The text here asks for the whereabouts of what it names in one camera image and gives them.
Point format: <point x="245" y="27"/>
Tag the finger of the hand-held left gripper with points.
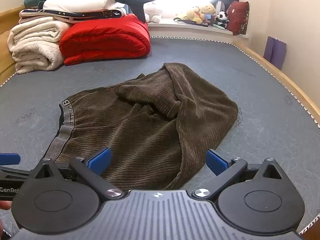
<point x="10" y="158"/>

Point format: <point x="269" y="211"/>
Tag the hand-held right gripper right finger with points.
<point x="216" y="162"/>

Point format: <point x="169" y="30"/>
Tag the dark red cushion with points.
<point x="238" y="17"/>

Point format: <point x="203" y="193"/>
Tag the person's left hand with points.
<point x="5" y="205"/>

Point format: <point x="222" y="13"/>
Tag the red folded quilt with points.
<point x="105" y="40"/>

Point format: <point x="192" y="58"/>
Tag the white bear plush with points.
<point x="153" y="11"/>

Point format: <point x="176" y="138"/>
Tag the yellow bear plush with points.
<point x="198" y="12"/>

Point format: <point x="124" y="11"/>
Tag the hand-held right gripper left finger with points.
<point x="100" y="161"/>

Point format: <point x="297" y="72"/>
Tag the purple paper on wall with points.
<point x="275" y="52"/>

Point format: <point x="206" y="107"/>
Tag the navy star-print folded blanket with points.
<point x="75" y="13"/>

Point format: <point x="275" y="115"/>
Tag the white window sill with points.
<point x="190" y="28"/>

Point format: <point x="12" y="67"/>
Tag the cream folded blanket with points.
<point x="35" y="45"/>

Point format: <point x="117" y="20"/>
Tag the white folded pillow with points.
<point x="82" y="3"/>

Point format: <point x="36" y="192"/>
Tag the panda plush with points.
<point x="222" y="17"/>

